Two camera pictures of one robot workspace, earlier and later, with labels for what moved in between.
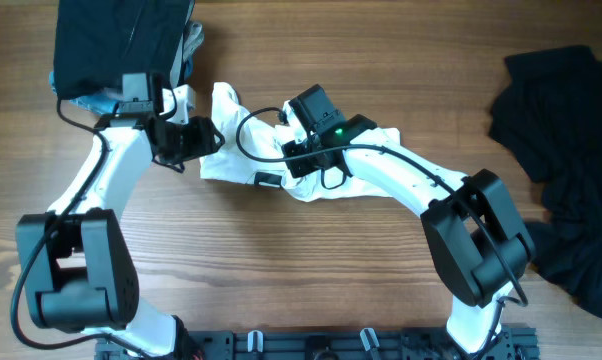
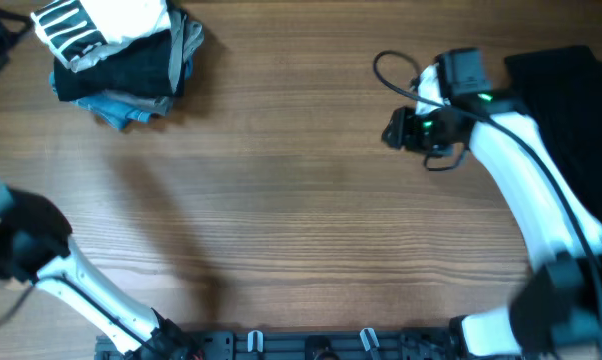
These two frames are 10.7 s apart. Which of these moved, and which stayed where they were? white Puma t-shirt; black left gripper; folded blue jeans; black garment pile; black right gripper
Moved: black left gripper; white Puma t-shirt; black right gripper
Stayed: black garment pile; folded blue jeans
